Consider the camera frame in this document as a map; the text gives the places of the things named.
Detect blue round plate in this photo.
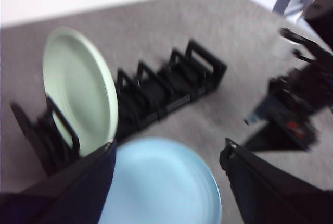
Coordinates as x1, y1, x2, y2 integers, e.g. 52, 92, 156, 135
98, 136, 223, 224

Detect green round plate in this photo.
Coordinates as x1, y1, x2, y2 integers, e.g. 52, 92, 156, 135
42, 27, 120, 158

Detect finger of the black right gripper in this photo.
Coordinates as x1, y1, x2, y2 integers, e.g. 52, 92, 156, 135
244, 95, 281, 126
243, 122, 311, 153

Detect black plastic plate rack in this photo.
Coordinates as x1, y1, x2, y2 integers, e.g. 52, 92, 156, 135
10, 39, 227, 175

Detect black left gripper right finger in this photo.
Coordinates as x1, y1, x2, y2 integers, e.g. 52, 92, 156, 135
220, 137, 333, 224

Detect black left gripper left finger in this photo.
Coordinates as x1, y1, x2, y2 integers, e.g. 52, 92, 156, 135
0, 140, 117, 224

